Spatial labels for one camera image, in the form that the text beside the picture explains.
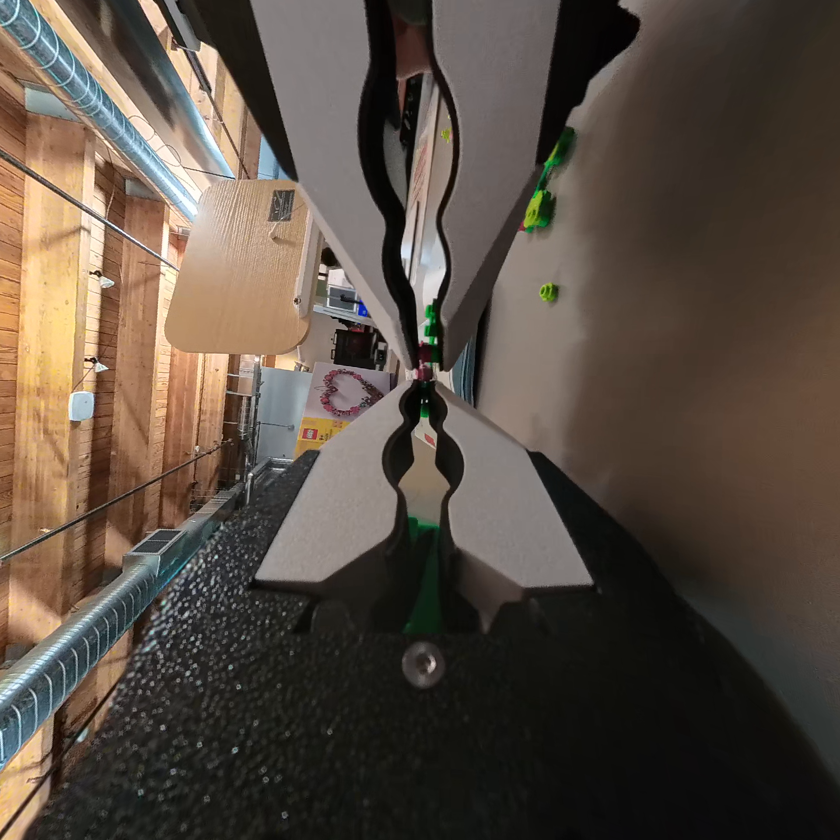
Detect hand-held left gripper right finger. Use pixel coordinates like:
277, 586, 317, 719
428, 392, 595, 632

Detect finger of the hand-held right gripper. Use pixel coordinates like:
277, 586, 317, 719
252, 0, 422, 372
432, 0, 563, 372

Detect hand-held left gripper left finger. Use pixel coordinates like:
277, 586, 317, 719
252, 386, 419, 599

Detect green leaf lego piece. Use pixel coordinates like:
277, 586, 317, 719
402, 301, 443, 634

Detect lime and pink lego cluster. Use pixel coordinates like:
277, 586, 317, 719
518, 126, 576, 235

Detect lego box with heart picture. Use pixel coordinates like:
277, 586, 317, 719
294, 361, 401, 460

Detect paper sheets with red print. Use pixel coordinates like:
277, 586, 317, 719
398, 79, 455, 290

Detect white cabinet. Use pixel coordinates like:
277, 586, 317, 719
252, 366, 312, 463

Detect wooden top white stand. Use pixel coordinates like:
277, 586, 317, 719
164, 178, 326, 355

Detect silver spiral air duct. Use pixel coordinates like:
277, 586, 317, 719
0, 459, 293, 770
0, 0, 238, 221

